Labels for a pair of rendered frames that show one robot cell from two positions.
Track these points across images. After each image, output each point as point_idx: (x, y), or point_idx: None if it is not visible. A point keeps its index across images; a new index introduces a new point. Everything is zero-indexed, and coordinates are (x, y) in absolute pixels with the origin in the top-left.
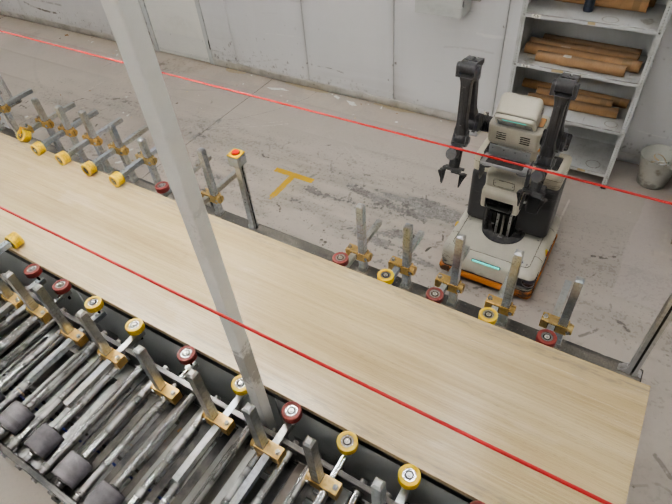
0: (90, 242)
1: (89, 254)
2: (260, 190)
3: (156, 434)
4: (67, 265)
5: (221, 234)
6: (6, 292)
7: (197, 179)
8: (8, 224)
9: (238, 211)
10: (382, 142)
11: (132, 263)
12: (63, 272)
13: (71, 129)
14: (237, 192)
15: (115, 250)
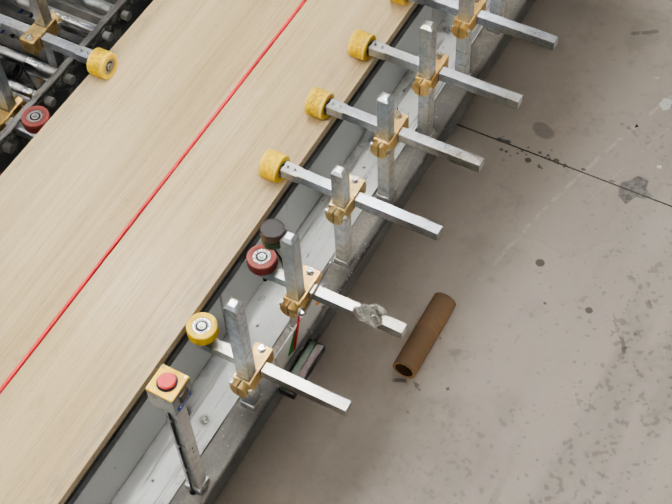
0: (92, 182)
1: (58, 191)
2: (634, 496)
3: None
4: (34, 166)
5: (75, 414)
6: (0, 101)
7: (666, 327)
8: (167, 36)
9: (541, 453)
10: None
11: (18, 270)
12: (17, 166)
13: (462, 23)
14: (620, 437)
15: (61, 230)
